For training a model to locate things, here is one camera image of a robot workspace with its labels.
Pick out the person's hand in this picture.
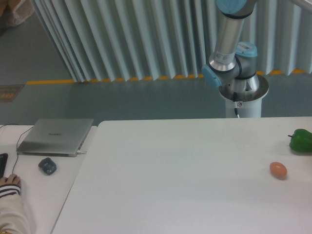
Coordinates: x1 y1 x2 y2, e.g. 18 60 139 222
0 174 21 187

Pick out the cream sleeved forearm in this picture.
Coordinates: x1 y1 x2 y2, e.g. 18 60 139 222
0 184 32 234

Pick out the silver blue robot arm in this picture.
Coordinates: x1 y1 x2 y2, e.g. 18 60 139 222
202 0 312 101

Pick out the black keyboard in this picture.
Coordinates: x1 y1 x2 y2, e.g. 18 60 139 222
0 153 8 177

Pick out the silver closed laptop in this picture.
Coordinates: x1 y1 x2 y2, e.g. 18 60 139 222
17 118 93 157

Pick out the white folding partition screen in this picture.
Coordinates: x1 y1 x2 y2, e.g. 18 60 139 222
32 0 312 82

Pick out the brown egg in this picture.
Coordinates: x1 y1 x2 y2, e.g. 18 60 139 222
269 162 288 180

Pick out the green bell pepper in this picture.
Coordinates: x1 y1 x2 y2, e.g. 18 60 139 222
289 129 312 153

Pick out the thin black cable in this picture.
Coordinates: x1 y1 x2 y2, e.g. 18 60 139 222
0 123 34 175

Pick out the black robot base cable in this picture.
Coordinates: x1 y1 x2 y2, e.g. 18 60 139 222
233 91 241 118

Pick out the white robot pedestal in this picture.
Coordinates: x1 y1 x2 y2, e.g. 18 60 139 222
222 97 262 118

